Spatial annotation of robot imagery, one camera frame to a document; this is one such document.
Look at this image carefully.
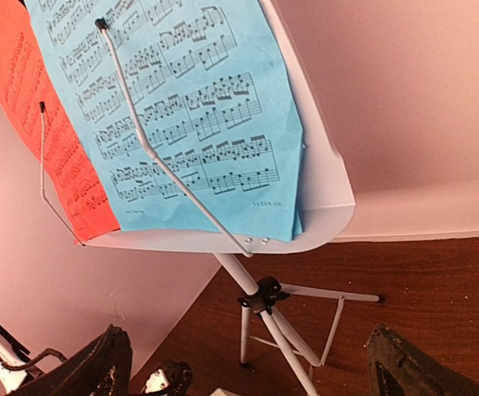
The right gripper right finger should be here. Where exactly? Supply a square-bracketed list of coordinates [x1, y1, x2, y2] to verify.
[367, 324, 479, 395]

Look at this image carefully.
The red sheet music mat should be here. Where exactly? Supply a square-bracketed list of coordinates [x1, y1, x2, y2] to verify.
[0, 1, 120, 242]

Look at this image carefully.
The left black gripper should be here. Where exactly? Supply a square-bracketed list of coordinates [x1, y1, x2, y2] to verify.
[142, 360, 193, 394]

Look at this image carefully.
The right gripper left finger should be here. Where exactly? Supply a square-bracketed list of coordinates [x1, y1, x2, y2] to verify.
[11, 325, 132, 396]

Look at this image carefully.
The grey music stand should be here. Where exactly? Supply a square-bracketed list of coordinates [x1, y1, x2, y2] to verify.
[91, 1, 377, 395]

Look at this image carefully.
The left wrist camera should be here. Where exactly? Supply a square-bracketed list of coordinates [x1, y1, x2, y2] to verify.
[0, 324, 67, 394]

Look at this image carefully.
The blue sheet music mat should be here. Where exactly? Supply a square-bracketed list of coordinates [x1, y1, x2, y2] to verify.
[26, 1, 303, 242]

